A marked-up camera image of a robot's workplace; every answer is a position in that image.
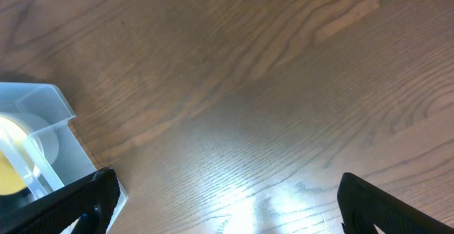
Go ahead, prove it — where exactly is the clear plastic storage container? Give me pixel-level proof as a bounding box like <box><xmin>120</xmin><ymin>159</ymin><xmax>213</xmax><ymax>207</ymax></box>
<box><xmin>1</xmin><ymin>82</ymin><xmax>128</xmax><ymax>233</ymax></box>

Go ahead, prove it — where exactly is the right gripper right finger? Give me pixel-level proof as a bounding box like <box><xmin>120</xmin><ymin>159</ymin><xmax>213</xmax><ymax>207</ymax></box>
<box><xmin>337</xmin><ymin>172</ymin><xmax>453</xmax><ymax>234</ymax></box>

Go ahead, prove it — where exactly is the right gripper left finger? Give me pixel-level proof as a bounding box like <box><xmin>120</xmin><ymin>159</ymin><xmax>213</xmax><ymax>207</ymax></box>
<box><xmin>1</xmin><ymin>167</ymin><xmax>120</xmax><ymax>234</ymax></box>

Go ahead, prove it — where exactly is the yellow small bowl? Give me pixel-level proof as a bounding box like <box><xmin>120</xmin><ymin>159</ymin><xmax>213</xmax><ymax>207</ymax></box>
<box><xmin>1</xmin><ymin>116</ymin><xmax>40</xmax><ymax>196</ymax></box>

